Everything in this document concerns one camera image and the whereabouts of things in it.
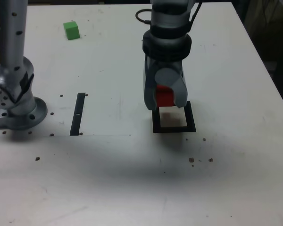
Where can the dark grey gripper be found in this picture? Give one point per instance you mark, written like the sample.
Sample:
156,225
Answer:
167,63

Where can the black tape square outline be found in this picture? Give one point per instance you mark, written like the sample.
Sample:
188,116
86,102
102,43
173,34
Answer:
174,130

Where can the red cube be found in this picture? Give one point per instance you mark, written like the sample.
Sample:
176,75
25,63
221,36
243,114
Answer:
164,97

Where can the green cube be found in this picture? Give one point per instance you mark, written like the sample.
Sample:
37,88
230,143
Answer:
72,30

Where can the black tape strip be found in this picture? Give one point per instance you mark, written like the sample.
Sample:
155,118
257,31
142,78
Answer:
76,122

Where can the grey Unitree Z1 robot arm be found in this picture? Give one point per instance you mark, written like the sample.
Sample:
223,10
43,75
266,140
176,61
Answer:
14,47

